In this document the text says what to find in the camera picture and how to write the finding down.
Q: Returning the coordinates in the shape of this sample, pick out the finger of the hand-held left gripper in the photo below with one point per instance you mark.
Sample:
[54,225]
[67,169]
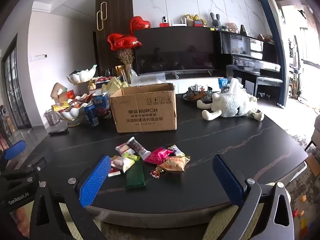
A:
[25,171]
[15,150]

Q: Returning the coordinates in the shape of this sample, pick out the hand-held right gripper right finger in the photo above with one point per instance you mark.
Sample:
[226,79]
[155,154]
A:
[226,180]

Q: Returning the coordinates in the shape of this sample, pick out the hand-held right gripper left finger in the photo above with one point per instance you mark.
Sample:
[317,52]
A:
[96,180]

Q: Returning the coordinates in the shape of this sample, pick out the small red and white packet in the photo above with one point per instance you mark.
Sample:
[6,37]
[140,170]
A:
[113,172]

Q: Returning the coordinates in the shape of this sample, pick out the white and pink snack packet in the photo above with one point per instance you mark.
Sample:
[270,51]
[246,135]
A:
[122,164]

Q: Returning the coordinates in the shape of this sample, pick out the dark green snack packet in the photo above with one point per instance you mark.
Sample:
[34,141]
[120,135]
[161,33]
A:
[135,176]

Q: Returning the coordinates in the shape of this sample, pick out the pale green candy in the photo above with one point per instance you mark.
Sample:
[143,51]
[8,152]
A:
[130,156]

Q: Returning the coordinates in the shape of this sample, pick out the clear red-striped pastry packet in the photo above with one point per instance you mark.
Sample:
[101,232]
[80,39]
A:
[123,148]

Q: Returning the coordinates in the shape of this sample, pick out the brown and white long packet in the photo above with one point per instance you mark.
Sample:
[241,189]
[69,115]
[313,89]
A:
[137,147]

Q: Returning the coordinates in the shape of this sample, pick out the orange snack packet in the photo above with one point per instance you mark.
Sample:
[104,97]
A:
[173,163]

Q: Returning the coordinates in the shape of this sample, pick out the red shiny candy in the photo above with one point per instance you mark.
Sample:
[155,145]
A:
[156,172]

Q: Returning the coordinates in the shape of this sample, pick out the printed cardboard box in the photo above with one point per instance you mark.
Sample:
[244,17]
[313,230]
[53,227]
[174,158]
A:
[145,110]

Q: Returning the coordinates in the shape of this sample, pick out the black remote control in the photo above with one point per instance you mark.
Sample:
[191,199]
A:
[58,131]

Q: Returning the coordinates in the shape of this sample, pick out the black framed glass door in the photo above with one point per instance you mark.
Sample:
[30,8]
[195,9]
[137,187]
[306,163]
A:
[15,87]

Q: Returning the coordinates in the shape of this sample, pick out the yellow snack packet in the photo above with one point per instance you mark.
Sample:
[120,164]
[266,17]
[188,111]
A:
[60,106]

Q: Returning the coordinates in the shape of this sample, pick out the open brown cardboard box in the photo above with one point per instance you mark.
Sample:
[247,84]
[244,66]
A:
[58,90]

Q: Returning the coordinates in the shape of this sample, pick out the white sheep plush toy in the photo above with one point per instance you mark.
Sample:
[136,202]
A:
[232,106]

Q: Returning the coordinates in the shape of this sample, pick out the dark patterned bowl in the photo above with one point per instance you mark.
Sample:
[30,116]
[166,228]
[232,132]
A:
[197,95]

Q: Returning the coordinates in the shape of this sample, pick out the pale yellow paper bags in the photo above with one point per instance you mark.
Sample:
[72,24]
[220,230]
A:
[112,86]

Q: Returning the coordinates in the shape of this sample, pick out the white tissue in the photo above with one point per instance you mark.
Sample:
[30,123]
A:
[235,85]

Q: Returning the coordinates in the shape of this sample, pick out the small blue packet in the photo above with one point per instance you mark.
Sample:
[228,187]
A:
[223,82]

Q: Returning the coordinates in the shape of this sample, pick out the white petal tiered tray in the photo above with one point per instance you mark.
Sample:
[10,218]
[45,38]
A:
[80,76]

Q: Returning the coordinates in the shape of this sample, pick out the grey piano bench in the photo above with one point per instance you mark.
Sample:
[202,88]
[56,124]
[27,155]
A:
[268,82]

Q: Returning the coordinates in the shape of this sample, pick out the clear plastic container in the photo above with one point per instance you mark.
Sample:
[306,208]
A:
[150,78]

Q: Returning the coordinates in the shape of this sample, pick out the dried flower bouquet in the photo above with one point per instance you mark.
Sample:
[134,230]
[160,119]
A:
[127,56]

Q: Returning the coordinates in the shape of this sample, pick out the black piano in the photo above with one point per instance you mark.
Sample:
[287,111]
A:
[247,52]

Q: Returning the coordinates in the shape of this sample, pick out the blue curtain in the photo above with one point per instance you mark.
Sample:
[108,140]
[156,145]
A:
[277,55]

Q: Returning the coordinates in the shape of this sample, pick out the red heart balloon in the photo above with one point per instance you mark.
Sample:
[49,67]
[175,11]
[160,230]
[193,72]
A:
[130,42]
[140,24]
[112,41]

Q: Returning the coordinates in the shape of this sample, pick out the black television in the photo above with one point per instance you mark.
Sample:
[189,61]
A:
[175,50]

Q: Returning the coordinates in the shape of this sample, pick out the red desk clock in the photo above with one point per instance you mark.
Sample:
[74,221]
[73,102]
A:
[199,23]

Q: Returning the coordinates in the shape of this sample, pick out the grey rabbit plush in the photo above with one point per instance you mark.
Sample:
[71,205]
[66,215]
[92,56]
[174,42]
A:
[215,21]

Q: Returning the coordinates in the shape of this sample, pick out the white router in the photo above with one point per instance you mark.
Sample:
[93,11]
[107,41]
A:
[178,22]

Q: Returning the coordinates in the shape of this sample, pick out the yellow toy figure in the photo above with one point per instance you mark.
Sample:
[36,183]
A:
[191,18]

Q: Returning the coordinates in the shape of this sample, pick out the wall switch panel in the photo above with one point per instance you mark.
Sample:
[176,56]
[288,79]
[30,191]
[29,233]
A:
[37,57]

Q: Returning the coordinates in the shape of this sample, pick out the gold loop wall decoration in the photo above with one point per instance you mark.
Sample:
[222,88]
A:
[102,16]

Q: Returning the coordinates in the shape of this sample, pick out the white and red security camera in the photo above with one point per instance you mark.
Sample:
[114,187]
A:
[164,21]

